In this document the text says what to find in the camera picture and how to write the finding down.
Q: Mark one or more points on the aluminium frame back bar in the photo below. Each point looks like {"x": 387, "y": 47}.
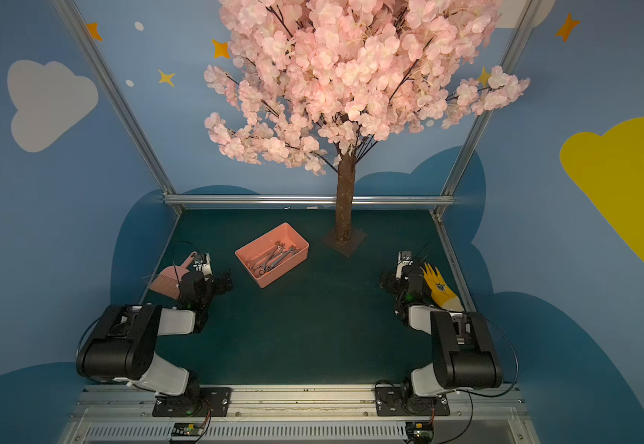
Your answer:
{"x": 214, "y": 200}

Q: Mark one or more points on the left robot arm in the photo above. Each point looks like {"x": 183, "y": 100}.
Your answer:
{"x": 120, "y": 345}

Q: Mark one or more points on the left green circuit board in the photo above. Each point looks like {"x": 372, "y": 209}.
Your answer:
{"x": 187, "y": 430}

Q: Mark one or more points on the yellow work glove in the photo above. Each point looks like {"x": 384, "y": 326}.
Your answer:
{"x": 440, "y": 292}

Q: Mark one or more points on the pink plastic storage box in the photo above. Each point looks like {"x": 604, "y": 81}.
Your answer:
{"x": 273, "y": 254}

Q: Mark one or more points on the green circuit board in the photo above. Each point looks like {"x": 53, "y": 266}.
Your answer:
{"x": 187, "y": 430}
{"x": 419, "y": 433}

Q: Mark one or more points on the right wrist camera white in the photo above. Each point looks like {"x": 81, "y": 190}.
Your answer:
{"x": 405, "y": 258}

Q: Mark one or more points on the right green circuit board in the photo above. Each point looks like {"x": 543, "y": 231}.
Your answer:
{"x": 419, "y": 433}

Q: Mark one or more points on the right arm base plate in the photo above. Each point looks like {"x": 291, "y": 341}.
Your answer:
{"x": 394, "y": 401}

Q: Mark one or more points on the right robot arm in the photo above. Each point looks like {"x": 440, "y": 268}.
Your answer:
{"x": 463, "y": 355}

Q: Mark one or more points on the pink dustpan brush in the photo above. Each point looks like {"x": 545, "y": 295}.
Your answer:
{"x": 167, "y": 281}

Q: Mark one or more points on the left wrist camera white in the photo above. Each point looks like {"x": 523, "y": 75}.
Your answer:
{"x": 202, "y": 264}

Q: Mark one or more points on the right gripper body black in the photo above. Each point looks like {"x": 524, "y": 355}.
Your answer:
{"x": 391, "y": 281}

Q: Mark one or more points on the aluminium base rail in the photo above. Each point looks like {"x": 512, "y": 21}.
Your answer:
{"x": 297, "y": 414}

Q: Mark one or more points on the pink artificial cherry tree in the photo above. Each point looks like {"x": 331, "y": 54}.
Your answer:
{"x": 323, "y": 82}

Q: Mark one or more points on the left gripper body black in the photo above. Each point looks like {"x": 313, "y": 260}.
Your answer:
{"x": 220, "y": 282}

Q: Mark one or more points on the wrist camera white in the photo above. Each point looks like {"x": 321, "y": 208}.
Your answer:
{"x": 405, "y": 258}
{"x": 202, "y": 264}

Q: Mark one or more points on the aluminium frame left post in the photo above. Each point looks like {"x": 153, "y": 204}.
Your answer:
{"x": 77, "y": 27}

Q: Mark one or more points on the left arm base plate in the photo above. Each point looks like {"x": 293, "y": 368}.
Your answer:
{"x": 207, "y": 401}

